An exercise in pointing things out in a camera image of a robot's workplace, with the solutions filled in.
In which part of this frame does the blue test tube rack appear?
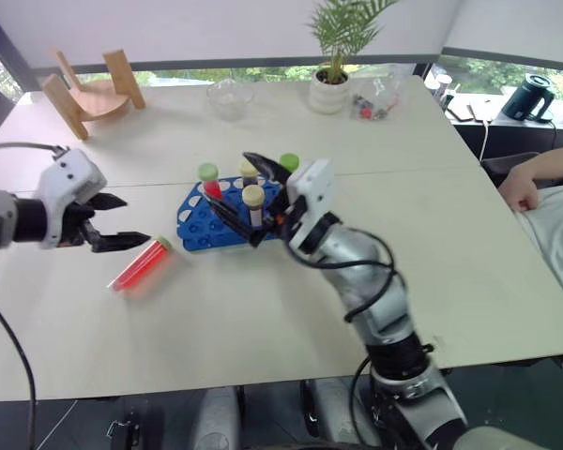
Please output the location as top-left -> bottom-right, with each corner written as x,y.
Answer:
175,174 -> 288,255

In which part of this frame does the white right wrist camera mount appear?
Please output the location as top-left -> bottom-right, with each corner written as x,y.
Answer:
284,157 -> 337,255

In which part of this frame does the dark green kettle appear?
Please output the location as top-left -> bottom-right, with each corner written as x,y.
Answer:
500,73 -> 557,124

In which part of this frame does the person's bare hand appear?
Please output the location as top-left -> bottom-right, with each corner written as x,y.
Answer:
496,163 -> 541,213

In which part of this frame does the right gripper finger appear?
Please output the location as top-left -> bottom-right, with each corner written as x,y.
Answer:
207,197 -> 269,248
241,151 -> 295,188

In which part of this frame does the dark grey chair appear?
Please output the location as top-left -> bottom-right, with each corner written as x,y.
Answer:
479,151 -> 543,189

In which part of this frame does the grey rounded robot leg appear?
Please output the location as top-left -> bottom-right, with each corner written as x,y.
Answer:
189,385 -> 243,450
301,376 -> 382,447

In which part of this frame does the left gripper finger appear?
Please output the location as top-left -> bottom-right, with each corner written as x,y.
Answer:
89,192 -> 129,213
89,230 -> 151,254

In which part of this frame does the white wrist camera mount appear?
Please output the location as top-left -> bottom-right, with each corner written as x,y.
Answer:
284,157 -> 337,255
34,148 -> 108,250

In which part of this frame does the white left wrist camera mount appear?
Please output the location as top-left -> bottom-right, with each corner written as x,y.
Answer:
34,148 -> 108,250

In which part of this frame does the white paper cup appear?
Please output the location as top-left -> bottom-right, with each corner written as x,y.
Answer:
432,73 -> 453,98

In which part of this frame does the clear plastic bag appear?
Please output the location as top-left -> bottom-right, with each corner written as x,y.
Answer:
348,74 -> 403,123

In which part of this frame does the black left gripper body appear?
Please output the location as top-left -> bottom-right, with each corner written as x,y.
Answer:
57,201 -> 100,248

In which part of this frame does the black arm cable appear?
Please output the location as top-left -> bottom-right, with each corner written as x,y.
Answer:
284,228 -> 407,325
0,142 -> 69,450

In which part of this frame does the red tube with green cap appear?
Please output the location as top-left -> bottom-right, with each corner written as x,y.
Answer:
197,162 -> 224,203
106,235 -> 175,295

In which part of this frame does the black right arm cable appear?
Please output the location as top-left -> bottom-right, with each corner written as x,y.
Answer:
284,228 -> 407,325

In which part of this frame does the clear glass bowl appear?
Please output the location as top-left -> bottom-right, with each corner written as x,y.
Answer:
205,78 -> 255,123

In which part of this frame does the potted palm in white pot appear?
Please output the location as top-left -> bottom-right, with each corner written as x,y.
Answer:
306,0 -> 401,115

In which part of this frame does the dark tube with cream cap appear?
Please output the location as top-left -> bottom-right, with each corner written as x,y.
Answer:
237,160 -> 260,188
241,183 -> 266,227

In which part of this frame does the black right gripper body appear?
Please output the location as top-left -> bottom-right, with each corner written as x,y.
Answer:
261,185 -> 309,238

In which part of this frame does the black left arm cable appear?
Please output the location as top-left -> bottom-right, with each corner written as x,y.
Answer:
0,142 -> 69,450

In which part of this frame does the person's white shirt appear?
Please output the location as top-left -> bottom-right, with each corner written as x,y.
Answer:
514,182 -> 563,304

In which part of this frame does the white charging cable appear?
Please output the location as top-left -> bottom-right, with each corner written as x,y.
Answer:
478,120 -> 493,163

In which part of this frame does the wooden curved stand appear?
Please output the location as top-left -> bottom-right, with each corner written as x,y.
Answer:
41,48 -> 147,142

